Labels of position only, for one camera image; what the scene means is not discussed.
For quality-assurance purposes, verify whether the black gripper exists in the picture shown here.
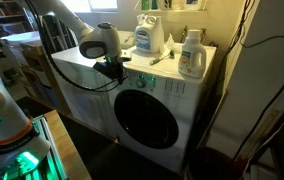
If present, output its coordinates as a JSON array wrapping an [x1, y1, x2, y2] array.
[[93, 56, 129, 85]]

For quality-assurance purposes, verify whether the metal water valve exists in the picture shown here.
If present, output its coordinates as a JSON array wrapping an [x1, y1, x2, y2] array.
[[180, 25, 188, 44], [199, 28, 207, 43]]

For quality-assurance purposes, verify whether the white top-load washing machine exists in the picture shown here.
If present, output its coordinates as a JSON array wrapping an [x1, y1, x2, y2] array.
[[50, 30, 136, 140]]

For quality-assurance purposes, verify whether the white front-load washing machine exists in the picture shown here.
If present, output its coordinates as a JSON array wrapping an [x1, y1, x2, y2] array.
[[104, 43, 218, 174]]

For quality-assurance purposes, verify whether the long black diagonal cable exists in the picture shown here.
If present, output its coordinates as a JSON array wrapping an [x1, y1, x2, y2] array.
[[231, 63, 284, 163]]

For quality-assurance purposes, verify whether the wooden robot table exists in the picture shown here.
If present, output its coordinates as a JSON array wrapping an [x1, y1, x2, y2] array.
[[43, 109, 93, 180]]

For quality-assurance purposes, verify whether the thin black wall cable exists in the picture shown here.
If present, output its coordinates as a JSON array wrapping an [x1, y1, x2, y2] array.
[[239, 30, 284, 50]]

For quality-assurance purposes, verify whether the green-handled brush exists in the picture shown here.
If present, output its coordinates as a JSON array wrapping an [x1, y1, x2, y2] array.
[[149, 49, 176, 66]]

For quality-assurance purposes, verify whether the small white detergent bottle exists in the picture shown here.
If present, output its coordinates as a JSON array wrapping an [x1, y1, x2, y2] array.
[[177, 29, 208, 79]]

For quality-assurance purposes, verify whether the bright window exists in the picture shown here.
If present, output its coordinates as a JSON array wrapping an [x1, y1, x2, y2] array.
[[61, 0, 119, 14]]

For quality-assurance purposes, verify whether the black wall cable bundle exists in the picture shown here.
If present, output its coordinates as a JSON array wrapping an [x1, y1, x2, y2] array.
[[195, 0, 257, 148]]

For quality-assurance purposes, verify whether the large white detergent jug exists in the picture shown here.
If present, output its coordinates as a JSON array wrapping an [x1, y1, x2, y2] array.
[[134, 13, 165, 55]]

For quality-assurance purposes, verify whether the white wall shelf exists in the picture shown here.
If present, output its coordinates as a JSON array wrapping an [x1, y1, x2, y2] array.
[[133, 0, 210, 15]]

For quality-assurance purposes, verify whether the aluminium frame rail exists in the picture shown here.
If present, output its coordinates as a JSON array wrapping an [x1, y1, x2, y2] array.
[[31, 114, 68, 180]]

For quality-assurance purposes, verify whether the green bottle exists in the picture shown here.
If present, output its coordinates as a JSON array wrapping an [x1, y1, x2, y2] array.
[[141, 0, 152, 11]]

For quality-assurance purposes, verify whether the background storage shelf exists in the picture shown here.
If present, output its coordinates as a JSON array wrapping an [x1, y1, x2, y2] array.
[[0, 0, 35, 35]]

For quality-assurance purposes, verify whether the wooden cabinet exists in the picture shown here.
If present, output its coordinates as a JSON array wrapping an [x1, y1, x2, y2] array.
[[19, 41, 72, 116]]

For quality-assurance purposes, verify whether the white crumpled cloth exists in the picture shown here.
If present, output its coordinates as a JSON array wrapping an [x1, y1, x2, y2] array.
[[160, 33, 183, 56]]

